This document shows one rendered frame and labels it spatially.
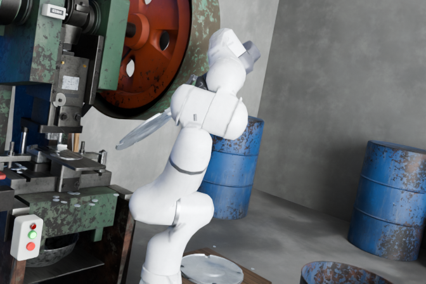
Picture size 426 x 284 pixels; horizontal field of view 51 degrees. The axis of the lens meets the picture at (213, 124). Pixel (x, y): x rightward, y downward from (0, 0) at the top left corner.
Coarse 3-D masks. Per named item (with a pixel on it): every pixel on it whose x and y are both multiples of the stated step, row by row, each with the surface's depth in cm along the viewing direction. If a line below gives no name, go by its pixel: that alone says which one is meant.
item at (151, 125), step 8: (168, 112) 168; (152, 120) 163; (160, 120) 176; (168, 120) 185; (136, 128) 160; (144, 128) 166; (152, 128) 180; (128, 136) 161; (136, 136) 175; (144, 136) 183; (120, 144) 166; (128, 144) 175
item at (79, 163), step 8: (48, 152) 175; (56, 152) 176; (64, 152) 178; (72, 152) 180; (56, 160) 167; (64, 160) 167; (72, 160) 169; (80, 160) 171; (88, 160) 173; (56, 168) 170; (64, 168) 169; (72, 168) 160; (80, 168) 160; (88, 168) 163; (96, 168) 166; (104, 168) 169; (56, 176) 170; (64, 176) 170; (72, 176) 173; (80, 176) 176; (56, 184) 170; (64, 184) 170; (72, 184) 174
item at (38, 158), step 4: (28, 148) 179; (32, 148) 177; (36, 148) 178; (40, 148) 179; (44, 148) 181; (48, 148) 184; (52, 148) 184; (56, 148) 184; (60, 148) 186; (64, 148) 187; (28, 152) 179; (32, 152) 177; (36, 152) 175; (40, 152) 175; (32, 156) 177; (36, 156) 175; (40, 156) 175; (36, 160) 175; (40, 160) 175; (44, 160) 177; (48, 160) 178
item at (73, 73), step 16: (64, 64) 171; (80, 64) 176; (64, 80) 172; (80, 80) 178; (64, 96) 172; (80, 96) 179; (32, 112) 178; (48, 112) 170; (64, 112) 172; (80, 112) 177
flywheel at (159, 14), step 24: (144, 0) 207; (168, 0) 193; (144, 24) 199; (168, 24) 193; (144, 48) 202; (168, 48) 192; (120, 72) 212; (144, 72) 202; (168, 72) 187; (120, 96) 206; (144, 96) 196
